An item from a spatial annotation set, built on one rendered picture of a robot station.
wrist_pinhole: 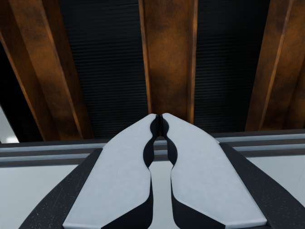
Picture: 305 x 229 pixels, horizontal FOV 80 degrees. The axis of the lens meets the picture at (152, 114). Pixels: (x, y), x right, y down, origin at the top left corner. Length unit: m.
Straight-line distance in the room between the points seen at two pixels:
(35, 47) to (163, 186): 0.31
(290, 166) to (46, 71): 0.40
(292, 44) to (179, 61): 0.19
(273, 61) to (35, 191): 0.39
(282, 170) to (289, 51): 0.21
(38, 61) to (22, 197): 0.22
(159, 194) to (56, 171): 0.13
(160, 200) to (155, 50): 0.24
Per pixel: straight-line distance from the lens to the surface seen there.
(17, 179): 0.30
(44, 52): 0.39
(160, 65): 0.34
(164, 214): 0.30
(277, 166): 0.27
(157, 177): 0.24
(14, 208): 0.36
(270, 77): 0.35
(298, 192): 0.32
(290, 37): 0.40
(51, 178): 0.28
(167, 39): 0.33
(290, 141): 0.28
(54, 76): 0.39
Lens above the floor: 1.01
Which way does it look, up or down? 62 degrees down
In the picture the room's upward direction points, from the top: 178 degrees counter-clockwise
